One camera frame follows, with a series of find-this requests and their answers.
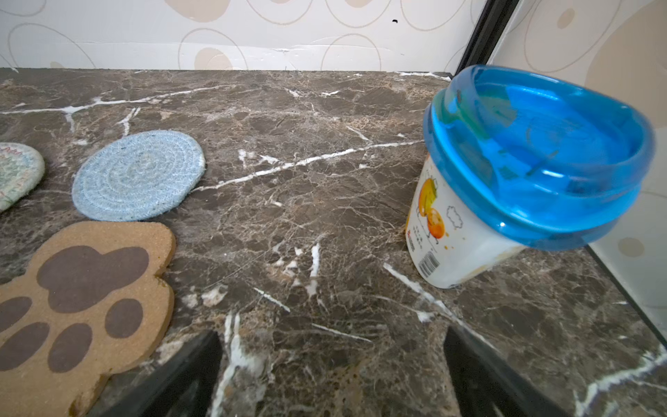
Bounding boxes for cork paw print coaster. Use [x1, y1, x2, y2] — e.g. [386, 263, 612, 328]
[1, 222, 176, 416]

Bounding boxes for blue lidded white jar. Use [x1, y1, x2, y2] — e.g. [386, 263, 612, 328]
[405, 65, 656, 288]

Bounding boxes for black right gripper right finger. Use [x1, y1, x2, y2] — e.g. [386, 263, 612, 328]
[444, 327, 568, 416]

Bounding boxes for blue woven round coaster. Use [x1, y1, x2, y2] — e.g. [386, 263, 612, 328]
[71, 130, 206, 222]

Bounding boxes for multicolour woven round coaster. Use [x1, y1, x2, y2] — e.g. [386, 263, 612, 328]
[1, 142, 45, 211]

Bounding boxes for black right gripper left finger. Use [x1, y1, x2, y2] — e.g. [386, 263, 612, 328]
[104, 330, 222, 416]

